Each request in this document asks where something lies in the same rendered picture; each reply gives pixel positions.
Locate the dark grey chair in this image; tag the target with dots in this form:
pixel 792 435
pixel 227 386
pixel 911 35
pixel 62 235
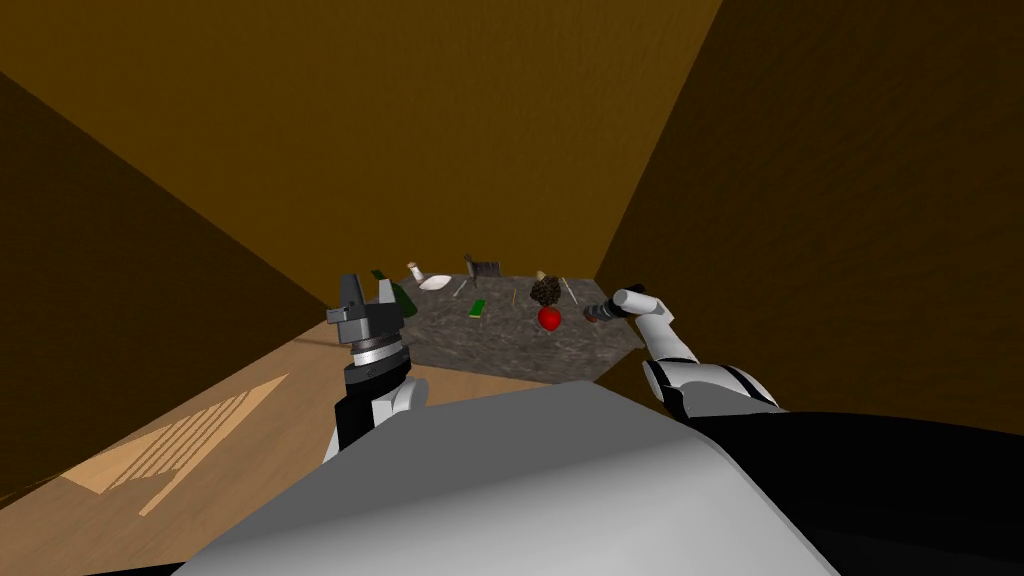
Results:
pixel 484 268

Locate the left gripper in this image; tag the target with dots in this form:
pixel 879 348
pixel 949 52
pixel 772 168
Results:
pixel 366 322

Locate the beige stick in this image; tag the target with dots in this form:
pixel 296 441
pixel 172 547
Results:
pixel 570 290

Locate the green bottle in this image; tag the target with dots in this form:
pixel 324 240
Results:
pixel 402 300

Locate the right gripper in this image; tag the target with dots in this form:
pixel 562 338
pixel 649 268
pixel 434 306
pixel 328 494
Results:
pixel 602 310

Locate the small white bottle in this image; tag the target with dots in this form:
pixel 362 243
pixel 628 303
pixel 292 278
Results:
pixel 415 271

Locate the white bowl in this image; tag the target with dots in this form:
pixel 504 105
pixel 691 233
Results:
pixel 436 282

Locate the green book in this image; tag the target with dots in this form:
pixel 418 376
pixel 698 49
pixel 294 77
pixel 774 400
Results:
pixel 478 308

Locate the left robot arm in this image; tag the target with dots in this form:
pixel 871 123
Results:
pixel 364 400

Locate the dark brown lumpy object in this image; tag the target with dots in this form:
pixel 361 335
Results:
pixel 546 291

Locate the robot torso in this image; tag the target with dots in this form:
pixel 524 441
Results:
pixel 512 488

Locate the red apple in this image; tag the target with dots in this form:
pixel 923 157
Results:
pixel 550 318

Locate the silver knife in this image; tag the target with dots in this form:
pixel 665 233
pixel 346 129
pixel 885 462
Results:
pixel 460 288

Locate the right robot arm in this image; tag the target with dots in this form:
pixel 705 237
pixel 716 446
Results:
pixel 840 472

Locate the grey stone table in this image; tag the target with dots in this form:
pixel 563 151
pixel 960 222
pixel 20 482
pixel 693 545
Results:
pixel 496 344

